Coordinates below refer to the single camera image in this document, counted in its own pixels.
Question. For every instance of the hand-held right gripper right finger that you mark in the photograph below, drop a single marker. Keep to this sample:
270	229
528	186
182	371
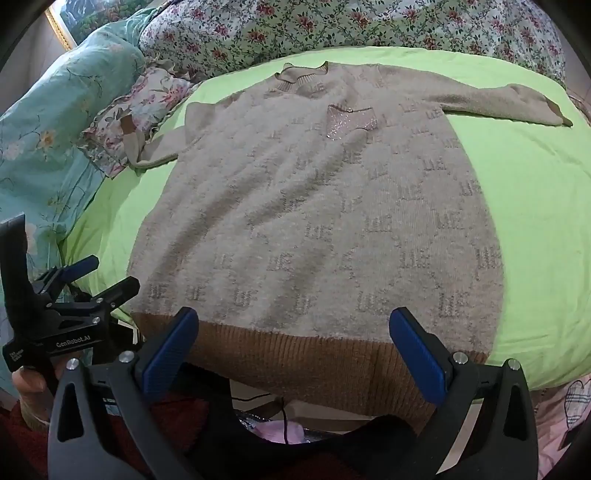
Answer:
416	356

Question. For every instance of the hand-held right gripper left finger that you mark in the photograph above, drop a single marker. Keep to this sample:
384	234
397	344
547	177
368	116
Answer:
170	351

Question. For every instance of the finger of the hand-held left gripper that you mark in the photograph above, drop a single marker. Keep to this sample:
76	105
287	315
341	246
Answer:
107	296
77	268

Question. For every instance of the beige patterned knit sweater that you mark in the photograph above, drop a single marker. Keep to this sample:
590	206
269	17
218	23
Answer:
314	221

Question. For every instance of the person's left hand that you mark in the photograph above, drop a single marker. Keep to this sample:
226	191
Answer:
28	388

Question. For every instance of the person's dark red clothing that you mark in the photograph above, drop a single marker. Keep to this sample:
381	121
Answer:
161	438

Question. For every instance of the teal floral quilt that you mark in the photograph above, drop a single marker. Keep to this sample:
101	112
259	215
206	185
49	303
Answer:
51	138

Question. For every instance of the pink plaid cloth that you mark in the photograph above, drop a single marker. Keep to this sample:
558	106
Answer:
565	415

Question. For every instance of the ruffled floral pillow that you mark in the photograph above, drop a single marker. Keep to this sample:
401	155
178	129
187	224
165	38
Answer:
134	115

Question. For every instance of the green bed sheet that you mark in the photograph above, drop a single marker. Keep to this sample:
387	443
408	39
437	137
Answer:
517	212

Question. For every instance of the gold framed landscape painting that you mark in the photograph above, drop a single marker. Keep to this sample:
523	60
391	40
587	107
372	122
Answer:
62	21

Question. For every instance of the red rose floral quilt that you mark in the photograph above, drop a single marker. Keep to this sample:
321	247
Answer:
351	32

